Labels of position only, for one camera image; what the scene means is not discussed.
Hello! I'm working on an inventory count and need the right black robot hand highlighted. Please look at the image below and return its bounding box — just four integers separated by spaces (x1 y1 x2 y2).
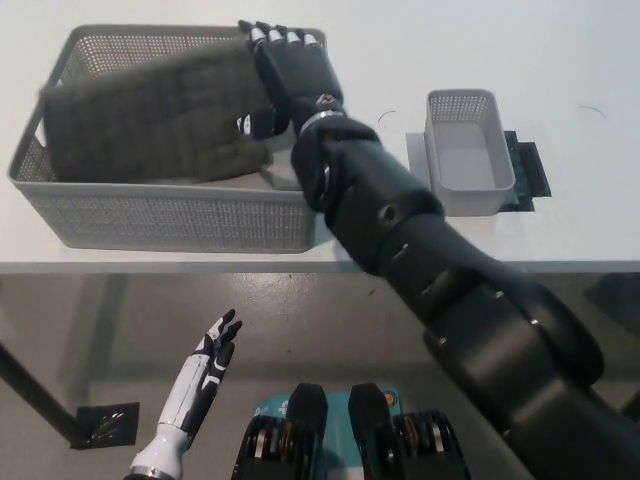
234 19 347 140

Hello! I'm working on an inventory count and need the black floor plate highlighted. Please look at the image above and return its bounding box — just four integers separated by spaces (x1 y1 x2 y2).
73 401 140 450

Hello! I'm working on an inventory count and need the grey quilted oven glove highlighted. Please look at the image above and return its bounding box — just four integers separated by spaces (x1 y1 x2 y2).
38 41 277 184

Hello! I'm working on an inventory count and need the black table leg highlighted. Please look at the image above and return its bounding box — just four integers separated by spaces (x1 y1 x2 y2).
0 339 85 447

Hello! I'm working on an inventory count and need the large grey perforated basket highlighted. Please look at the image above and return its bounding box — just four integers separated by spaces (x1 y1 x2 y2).
5 24 332 254

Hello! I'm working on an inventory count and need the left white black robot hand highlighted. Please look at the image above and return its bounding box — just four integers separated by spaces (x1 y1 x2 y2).
158 308 245 435

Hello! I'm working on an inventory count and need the small grey perforated basket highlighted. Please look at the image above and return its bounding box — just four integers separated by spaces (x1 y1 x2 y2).
423 88 517 218

